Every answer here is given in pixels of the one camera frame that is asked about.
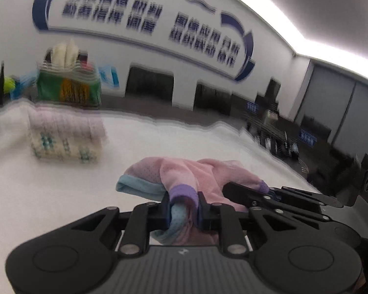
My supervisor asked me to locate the folded cream floral cloth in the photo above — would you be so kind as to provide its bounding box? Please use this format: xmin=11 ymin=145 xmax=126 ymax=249
xmin=29 ymin=129 xmax=107 ymax=162

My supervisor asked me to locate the white cloth in bag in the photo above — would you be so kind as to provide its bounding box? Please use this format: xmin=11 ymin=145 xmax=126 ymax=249
xmin=45 ymin=39 xmax=81 ymax=69

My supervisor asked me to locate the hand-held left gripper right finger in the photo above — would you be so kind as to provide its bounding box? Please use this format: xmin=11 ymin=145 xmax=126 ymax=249
xmin=197 ymin=191 xmax=298 ymax=255

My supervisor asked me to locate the green storage bag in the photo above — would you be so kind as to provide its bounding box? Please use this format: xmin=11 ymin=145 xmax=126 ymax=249
xmin=36 ymin=63 xmax=103 ymax=108
xmin=11 ymin=64 xmax=121 ymax=98

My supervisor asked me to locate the white fluffy blanket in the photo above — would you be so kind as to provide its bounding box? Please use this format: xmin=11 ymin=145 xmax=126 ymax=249
xmin=0 ymin=101 xmax=316 ymax=294

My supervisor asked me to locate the ceiling light strip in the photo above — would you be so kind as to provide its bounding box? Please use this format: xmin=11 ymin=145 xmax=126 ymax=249
xmin=202 ymin=0 xmax=368 ymax=84

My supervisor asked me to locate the folded pink striped cloth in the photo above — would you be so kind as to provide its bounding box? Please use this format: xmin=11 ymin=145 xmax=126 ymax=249
xmin=27 ymin=107 xmax=105 ymax=140

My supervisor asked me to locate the pink purple blue garment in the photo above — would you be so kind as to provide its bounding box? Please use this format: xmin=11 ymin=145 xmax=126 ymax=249
xmin=116 ymin=157 xmax=270 ymax=245

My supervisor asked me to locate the black monitor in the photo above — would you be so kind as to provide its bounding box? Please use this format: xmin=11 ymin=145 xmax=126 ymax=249
xmin=264 ymin=79 xmax=281 ymax=111

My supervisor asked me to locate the yellow-green object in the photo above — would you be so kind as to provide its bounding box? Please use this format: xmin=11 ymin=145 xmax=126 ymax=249
xmin=3 ymin=76 xmax=17 ymax=95

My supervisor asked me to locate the blue lettered wall sign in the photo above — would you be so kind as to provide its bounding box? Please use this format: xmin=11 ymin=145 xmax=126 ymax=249
xmin=32 ymin=0 xmax=256 ymax=82

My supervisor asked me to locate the black office chair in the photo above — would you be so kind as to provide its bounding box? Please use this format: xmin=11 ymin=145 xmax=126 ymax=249
xmin=195 ymin=83 xmax=234 ymax=116
xmin=125 ymin=64 xmax=174 ymax=108

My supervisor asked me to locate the grey window blind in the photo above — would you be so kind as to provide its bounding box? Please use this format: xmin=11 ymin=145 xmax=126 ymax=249
xmin=296 ymin=63 xmax=368 ymax=157

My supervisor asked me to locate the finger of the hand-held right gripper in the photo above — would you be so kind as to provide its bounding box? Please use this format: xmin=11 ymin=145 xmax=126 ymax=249
xmin=222 ymin=182 xmax=331 ymax=222
xmin=276 ymin=186 xmax=344 ymax=208

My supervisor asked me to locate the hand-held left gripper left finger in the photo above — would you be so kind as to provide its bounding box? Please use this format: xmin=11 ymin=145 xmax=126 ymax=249
xmin=71 ymin=194 xmax=172 ymax=256

